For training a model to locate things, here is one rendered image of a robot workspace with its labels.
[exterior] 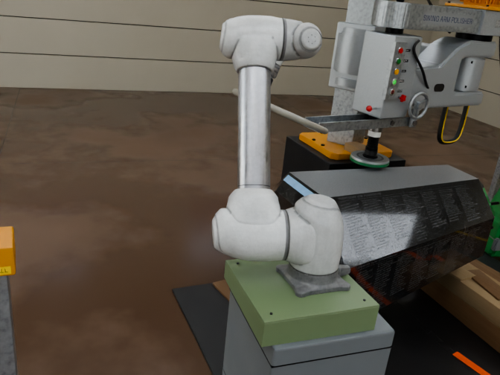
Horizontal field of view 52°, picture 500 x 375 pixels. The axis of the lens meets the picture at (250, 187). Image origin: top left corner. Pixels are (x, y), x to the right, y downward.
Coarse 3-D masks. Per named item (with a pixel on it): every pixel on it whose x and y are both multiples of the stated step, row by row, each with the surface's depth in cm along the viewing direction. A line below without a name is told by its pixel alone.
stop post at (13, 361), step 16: (0, 240) 125; (0, 256) 122; (0, 272) 124; (0, 288) 127; (0, 304) 129; (0, 320) 131; (0, 336) 132; (0, 352) 134; (0, 368) 136; (16, 368) 141
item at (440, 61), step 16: (432, 48) 286; (448, 48) 280; (464, 48) 278; (480, 48) 285; (432, 64) 276; (448, 64) 276; (416, 80) 267; (432, 80) 274; (448, 80) 281; (432, 96) 279; (448, 96) 286; (464, 96) 294; (480, 96) 302
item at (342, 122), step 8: (312, 120) 259; (320, 120) 262; (328, 120) 265; (336, 120) 268; (344, 120) 271; (352, 120) 274; (360, 120) 262; (368, 120) 265; (376, 120) 268; (384, 120) 271; (392, 120) 274; (400, 120) 278; (408, 120) 281; (328, 128) 252; (336, 128) 255; (344, 128) 258; (352, 128) 260; (360, 128) 264; (368, 128) 267; (376, 128) 270
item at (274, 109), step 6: (234, 90) 231; (276, 108) 216; (282, 114) 216; (288, 114) 216; (294, 114) 217; (294, 120) 217; (300, 120) 217; (306, 120) 219; (312, 126) 221; (318, 126) 224; (324, 132) 231
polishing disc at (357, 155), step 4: (352, 152) 289; (356, 152) 290; (360, 152) 291; (364, 152) 291; (352, 156) 282; (356, 156) 282; (360, 156) 282; (380, 156) 286; (384, 156) 287; (356, 160) 279; (360, 160) 277; (364, 160) 277; (368, 160) 278; (372, 160) 278; (376, 160) 279; (380, 160) 280; (384, 160) 280; (388, 160) 281; (376, 164) 275; (380, 164) 276
